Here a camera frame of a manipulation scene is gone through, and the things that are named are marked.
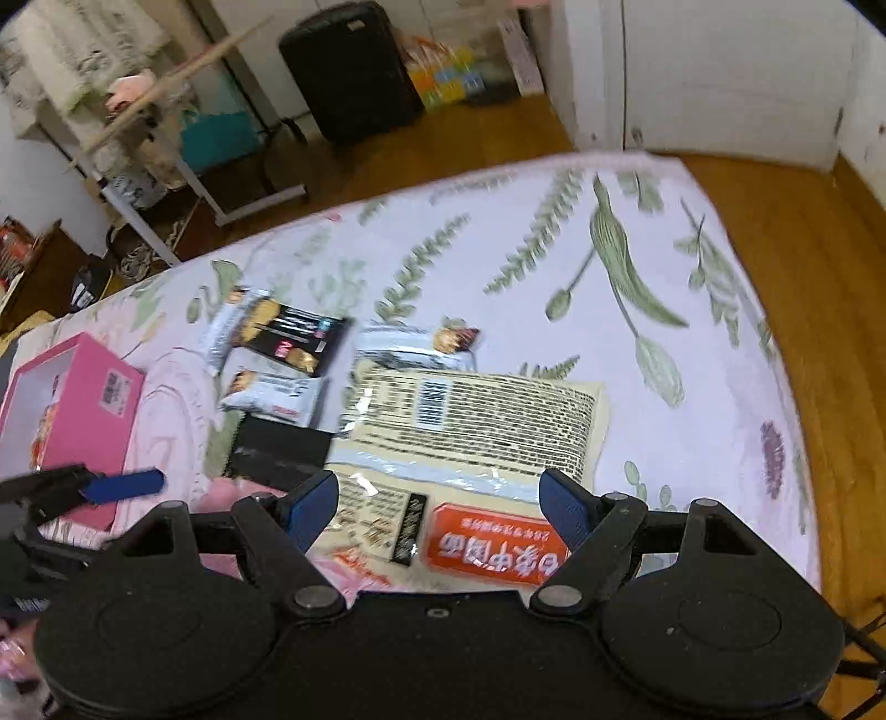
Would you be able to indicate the white knit cardigan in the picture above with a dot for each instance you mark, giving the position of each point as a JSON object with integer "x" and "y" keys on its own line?
{"x": 69, "y": 55}

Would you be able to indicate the pink object on table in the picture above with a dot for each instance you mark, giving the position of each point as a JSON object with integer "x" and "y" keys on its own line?
{"x": 131, "y": 90}

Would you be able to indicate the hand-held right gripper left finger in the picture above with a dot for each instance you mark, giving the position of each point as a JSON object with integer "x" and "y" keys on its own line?
{"x": 311, "y": 509}

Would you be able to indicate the white nut bar packet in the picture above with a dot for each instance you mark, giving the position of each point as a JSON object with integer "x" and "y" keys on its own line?
{"x": 273, "y": 394}
{"x": 408, "y": 346}
{"x": 225, "y": 332}

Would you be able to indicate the yellow patterned box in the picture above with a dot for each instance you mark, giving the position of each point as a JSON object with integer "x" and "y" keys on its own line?
{"x": 450, "y": 76}

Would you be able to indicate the black suitcase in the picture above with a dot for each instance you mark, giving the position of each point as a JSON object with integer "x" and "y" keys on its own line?
{"x": 353, "y": 69}

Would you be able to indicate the pink cardboard box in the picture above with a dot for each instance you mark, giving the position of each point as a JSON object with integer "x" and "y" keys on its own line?
{"x": 104, "y": 415}

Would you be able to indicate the black cookie packet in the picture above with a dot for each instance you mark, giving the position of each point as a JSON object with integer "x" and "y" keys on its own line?
{"x": 294, "y": 336}

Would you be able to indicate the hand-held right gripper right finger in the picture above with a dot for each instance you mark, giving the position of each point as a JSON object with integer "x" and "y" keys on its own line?
{"x": 567, "y": 509}

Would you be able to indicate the flat black snack packet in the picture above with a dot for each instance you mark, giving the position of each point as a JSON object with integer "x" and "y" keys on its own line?
{"x": 280, "y": 450}

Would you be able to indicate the dark wooden cabinet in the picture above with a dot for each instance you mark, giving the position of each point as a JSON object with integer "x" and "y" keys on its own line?
{"x": 28, "y": 277}

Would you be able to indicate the black tripod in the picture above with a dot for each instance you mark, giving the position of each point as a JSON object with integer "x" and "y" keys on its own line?
{"x": 865, "y": 664}

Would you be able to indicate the white door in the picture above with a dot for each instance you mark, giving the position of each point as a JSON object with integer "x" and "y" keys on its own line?
{"x": 727, "y": 76}

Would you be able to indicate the white printed bag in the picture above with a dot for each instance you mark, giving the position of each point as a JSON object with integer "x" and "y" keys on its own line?
{"x": 520, "y": 55}

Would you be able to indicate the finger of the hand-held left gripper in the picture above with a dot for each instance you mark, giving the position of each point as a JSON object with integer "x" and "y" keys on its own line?
{"x": 121, "y": 484}

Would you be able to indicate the pair of shoes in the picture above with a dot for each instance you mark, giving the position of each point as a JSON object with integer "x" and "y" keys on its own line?
{"x": 135, "y": 259}

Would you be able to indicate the black bag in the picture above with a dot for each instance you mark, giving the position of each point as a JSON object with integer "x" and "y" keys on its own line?
{"x": 90, "y": 287}

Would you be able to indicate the teal shopping bag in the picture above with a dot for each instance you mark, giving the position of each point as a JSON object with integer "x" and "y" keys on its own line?
{"x": 218, "y": 142}

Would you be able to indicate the beige noodle packet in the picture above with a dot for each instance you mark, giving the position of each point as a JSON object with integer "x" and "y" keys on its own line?
{"x": 477, "y": 429}

